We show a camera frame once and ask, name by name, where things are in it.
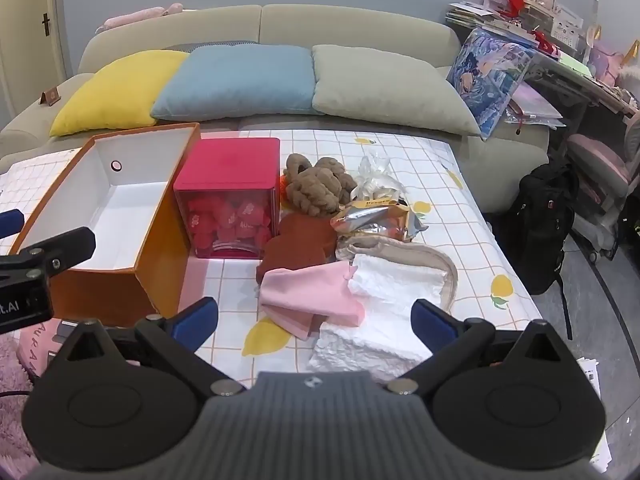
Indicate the orange crochet carrot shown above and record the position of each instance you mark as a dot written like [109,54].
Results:
[285,182]

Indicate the pink cloth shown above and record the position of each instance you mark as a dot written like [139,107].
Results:
[300,295]

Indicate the blue printed pillow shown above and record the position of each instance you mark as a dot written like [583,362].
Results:
[490,75]

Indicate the grey beige pillow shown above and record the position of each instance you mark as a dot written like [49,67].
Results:
[390,85]

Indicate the pink plush bag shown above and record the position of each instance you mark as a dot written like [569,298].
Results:
[607,62]

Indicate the clear bag with white ribbon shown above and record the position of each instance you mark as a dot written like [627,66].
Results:
[372,185]

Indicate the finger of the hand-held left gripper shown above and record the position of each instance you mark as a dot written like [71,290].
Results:
[70,245]
[10,223]

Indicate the rust brown plush slipper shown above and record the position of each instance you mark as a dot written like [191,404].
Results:
[317,237]
[280,255]

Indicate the pink fluffy rug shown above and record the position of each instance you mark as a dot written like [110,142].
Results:
[12,410]

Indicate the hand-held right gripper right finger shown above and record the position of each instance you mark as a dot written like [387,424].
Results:
[432,322]

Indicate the white desk calendar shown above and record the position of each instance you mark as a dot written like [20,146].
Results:
[567,25]

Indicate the beige sofa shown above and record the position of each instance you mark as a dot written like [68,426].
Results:
[350,25]

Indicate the grey desk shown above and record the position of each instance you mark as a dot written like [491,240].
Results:
[560,72]

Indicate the checkered lemon print tablecloth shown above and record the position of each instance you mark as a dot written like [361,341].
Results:
[350,150]

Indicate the yellow pillow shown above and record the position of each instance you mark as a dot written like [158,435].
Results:
[115,95]

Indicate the red box with clear front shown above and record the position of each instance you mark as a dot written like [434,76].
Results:
[230,165]

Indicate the orange cardboard box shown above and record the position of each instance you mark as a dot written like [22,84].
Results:
[150,260]

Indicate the beige fabric pouch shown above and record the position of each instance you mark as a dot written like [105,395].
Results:
[400,247]

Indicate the long pink plush toy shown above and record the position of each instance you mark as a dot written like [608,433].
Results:
[135,16]

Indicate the yellow silver snack packet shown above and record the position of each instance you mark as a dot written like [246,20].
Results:
[370,217]

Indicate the white printed papers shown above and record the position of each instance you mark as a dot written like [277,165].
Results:
[592,385]

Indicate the black backpack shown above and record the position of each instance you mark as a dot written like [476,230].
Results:
[540,220]

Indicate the small wooden stand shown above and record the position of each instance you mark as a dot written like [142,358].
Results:
[50,96]

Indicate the clear folder with papers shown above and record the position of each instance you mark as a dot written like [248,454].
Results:
[535,105]

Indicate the stack of books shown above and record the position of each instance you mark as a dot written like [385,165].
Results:
[475,17]

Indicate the grey striped cushion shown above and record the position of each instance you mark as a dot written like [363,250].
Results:
[210,44]

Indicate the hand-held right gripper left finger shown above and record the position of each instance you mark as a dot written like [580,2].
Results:
[197,320]

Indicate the cream door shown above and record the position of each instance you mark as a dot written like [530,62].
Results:
[25,35]

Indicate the white crinkled towel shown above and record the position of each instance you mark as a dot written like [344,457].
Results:
[390,285]

